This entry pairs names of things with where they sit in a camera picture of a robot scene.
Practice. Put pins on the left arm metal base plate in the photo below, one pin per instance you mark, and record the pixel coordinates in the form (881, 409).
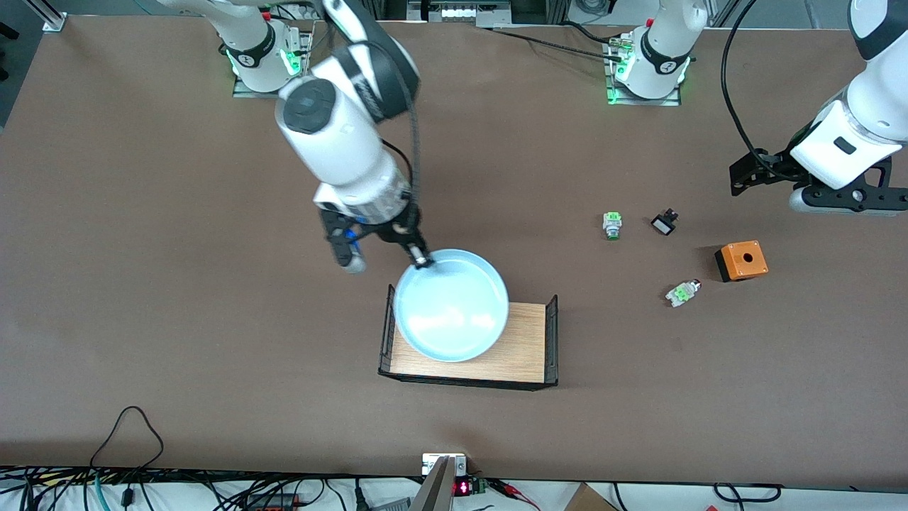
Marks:
(642, 101)

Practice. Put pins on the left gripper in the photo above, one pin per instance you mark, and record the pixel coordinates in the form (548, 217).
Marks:
(779, 168)

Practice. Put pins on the cardboard piece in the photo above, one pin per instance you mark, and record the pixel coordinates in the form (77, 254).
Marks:
(589, 500)

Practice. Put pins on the grey pole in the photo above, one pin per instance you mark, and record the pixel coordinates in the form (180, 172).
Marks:
(434, 493)

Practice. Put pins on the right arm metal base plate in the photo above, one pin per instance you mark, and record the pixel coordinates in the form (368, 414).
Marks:
(269, 92)

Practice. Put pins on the orange box with hole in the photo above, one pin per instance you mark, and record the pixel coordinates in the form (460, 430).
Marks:
(743, 261)

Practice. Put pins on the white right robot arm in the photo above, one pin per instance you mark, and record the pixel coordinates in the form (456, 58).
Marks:
(340, 135)

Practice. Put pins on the red digit display module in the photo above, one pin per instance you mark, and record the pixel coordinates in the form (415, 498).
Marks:
(462, 487)

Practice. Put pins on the green white push button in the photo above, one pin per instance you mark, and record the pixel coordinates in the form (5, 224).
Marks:
(682, 293)
(612, 226)

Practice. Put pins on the metal bracket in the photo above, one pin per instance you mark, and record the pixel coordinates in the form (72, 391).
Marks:
(434, 461)

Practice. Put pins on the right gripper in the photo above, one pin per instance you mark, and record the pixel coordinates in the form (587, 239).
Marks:
(392, 228)

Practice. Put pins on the small black switch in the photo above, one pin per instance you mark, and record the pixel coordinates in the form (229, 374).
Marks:
(664, 223)

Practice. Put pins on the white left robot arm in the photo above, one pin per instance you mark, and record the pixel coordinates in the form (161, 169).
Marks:
(667, 42)

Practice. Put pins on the light blue plate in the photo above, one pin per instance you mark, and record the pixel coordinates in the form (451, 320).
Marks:
(450, 312)

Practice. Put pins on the wooden tray black mesh sides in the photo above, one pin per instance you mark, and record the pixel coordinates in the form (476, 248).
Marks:
(528, 348)

